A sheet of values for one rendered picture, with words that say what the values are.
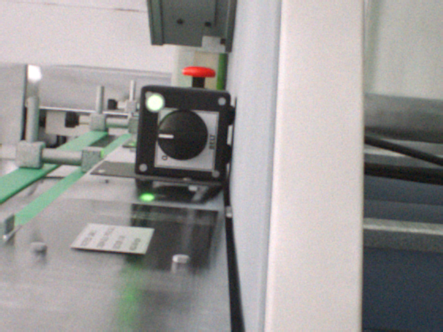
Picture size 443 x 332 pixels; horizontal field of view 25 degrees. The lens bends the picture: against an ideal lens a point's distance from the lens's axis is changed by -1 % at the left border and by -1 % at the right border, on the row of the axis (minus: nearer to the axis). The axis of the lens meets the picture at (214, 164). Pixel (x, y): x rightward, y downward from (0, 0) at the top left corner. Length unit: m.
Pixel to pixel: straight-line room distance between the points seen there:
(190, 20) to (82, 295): 0.98
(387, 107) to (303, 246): 2.16
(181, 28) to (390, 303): 0.90
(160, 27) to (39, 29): 3.90
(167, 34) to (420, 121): 1.20
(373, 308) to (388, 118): 1.97
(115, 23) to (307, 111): 4.88
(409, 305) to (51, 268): 0.20
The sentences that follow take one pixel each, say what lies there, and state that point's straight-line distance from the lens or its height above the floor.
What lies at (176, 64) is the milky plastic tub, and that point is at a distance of 1.64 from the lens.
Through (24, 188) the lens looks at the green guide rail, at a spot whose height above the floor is 0.93.
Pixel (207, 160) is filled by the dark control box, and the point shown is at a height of 0.77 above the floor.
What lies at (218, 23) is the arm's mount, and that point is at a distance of 1.39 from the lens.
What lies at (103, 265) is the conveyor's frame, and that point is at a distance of 0.49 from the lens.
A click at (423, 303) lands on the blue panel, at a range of 0.57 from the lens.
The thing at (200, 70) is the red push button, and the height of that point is 0.79.
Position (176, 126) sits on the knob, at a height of 0.80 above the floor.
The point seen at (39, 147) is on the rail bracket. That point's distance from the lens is 1.02.
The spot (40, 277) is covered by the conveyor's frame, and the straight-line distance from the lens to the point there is 0.46.
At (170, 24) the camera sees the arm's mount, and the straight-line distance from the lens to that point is 1.40.
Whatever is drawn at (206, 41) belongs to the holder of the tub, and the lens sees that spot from 1.64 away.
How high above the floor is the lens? 0.77
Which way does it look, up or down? level
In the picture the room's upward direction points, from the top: 85 degrees counter-clockwise
